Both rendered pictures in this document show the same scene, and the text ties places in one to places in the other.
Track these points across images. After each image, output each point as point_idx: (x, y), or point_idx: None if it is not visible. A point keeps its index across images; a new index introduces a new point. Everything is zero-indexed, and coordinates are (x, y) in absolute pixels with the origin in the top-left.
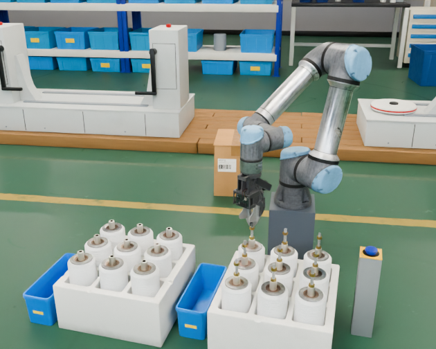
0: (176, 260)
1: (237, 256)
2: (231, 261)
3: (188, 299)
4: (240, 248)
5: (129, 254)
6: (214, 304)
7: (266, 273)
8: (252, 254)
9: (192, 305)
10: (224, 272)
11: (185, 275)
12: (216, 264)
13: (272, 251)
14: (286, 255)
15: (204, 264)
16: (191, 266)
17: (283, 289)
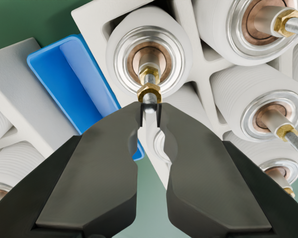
0: (18, 134)
1: (98, 40)
2: (102, 70)
3: (88, 120)
4: (125, 90)
5: None
6: (166, 180)
7: (241, 138)
8: (171, 93)
9: (85, 96)
10: (91, 58)
11: (47, 112)
12: (54, 44)
13: (222, 43)
14: (281, 51)
15: (33, 56)
16: (24, 78)
17: (296, 170)
